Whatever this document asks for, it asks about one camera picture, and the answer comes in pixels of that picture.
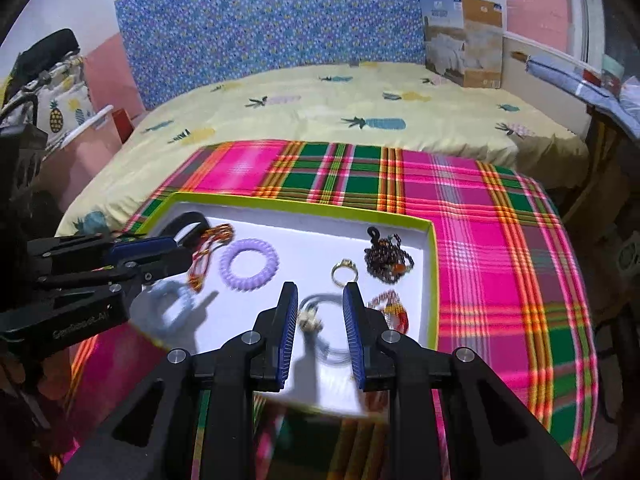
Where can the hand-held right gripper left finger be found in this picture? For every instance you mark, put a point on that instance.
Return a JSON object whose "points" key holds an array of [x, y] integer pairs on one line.
{"points": [[289, 330]]}

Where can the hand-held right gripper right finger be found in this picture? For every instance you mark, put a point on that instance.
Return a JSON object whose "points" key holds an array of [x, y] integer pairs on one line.
{"points": [[351, 330]]}

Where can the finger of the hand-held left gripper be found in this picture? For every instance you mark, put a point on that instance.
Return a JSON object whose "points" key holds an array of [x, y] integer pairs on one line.
{"points": [[145, 246], [160, 266]]}

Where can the white tray with green rim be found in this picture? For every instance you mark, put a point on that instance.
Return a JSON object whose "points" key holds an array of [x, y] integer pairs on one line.
{"points": [[300, 230]]}

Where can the black wristband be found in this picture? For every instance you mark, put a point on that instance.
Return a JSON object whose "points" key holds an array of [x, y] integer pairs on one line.
{"points": [[197, 220]]}

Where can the white rod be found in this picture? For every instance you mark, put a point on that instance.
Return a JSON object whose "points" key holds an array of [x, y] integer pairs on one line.
{"points": [[95, 120]]}

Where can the small red box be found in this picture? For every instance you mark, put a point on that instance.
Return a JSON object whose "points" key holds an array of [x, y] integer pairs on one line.
{"points": [[121, 125]]}

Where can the black bag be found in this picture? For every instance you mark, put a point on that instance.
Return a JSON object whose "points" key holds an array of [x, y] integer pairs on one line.
{"points": [[45, 47]]}

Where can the pink green plaid cloth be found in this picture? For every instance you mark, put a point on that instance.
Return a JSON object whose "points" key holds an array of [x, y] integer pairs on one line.
{"points": [[480, 240]]}

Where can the yellow pineapple bed sheet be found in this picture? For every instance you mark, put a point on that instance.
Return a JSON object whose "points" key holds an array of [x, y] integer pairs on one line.
{"points": [[310, 105]]}

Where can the blue floral headboard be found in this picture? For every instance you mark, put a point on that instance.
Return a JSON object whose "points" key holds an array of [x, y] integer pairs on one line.
{"points": [[275, 20]]}

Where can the wooden side table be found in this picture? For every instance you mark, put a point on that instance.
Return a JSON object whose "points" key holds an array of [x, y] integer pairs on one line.
{"points": [[595, 160]]}

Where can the cardboard bedding box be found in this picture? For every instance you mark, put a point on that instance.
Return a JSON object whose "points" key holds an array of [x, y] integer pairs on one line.
{"points": [[465, 40]]}

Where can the grey folded cloth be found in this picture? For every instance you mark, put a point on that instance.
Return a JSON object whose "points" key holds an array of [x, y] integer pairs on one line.
{"points": [[575, 77]]}

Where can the white plastic bag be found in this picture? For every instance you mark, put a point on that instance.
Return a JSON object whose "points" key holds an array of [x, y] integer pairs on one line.
{"points": [[631, 90]]}

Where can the white window frame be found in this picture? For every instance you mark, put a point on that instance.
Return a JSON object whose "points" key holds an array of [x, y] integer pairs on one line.
{"points": [[585, 10]]}

